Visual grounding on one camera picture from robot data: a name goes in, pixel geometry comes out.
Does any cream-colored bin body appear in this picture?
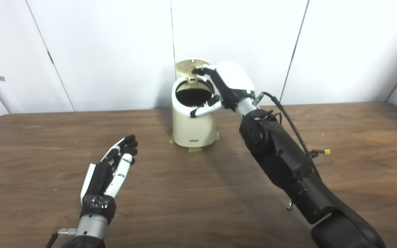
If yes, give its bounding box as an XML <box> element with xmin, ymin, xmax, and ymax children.
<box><xmin>172</xmin><ymin>76</ymin><xmax>220</xmax><ymax>148</ymax></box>

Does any black cable yellow connector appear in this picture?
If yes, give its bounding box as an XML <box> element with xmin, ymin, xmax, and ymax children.
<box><xmin>309</xmin><ymin>149</ymin><xmax>331</xmax><ymax>158</ymax></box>

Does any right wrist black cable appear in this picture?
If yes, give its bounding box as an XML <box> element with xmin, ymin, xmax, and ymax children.
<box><xmin>254</xmin><ymin>92</ymin><xmax>322</xmax><ymax>179</ymax></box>

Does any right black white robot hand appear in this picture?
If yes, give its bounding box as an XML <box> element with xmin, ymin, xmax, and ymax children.
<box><xmin>190</xmin><ymin>61</ymin><xmax>256</xmax><ymax>118</ymax></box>

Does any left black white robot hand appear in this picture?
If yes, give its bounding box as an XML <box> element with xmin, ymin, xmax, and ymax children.
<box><xmin>80</xmin><ymin>134</ymin><xmax>138</xmax><ymax>225</ymax></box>

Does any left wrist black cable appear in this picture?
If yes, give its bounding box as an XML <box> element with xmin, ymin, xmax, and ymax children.
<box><xmin>45</xmin><ymin>228</ymin><xmax>78</xmax><ymax>248</ymax></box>

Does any cream round bin lid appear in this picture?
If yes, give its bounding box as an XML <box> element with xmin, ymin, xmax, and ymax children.
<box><xmin>174</xmin><ymin>59</ymin><xmax>211</xmax><ymax>83</ymax></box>

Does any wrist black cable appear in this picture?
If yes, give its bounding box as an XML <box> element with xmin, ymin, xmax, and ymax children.
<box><xmin>45</xmin><ymin>228</ymin><xmax>78</xmax><ymax>248</ymax></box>
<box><xmin>254</xmin><ymin>92</ymin><xmax>322</xmax><ymax>179</ymax></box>

